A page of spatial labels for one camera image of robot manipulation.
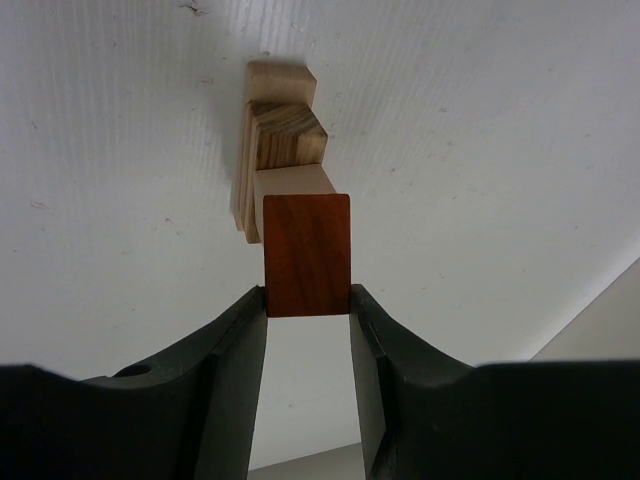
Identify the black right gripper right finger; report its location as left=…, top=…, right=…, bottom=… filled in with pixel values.
left=349, top=285, right=639, bottom=479

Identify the long light wood block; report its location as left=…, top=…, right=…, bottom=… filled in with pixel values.
left=232, top=61, right=317, bottom=232

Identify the orange triangular wood block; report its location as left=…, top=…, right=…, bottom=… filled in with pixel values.
left=262, top=193, right=351, bottom=318

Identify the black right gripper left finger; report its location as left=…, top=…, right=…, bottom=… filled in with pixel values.
left=1, top=287, right=267, bottom=479

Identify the light wood cube block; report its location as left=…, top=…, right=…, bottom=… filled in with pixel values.
left=253, top=164, right=336, bottom=198

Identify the striped dark wood block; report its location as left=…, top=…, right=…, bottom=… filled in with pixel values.
left=235, top=101, right=328, bottom=244

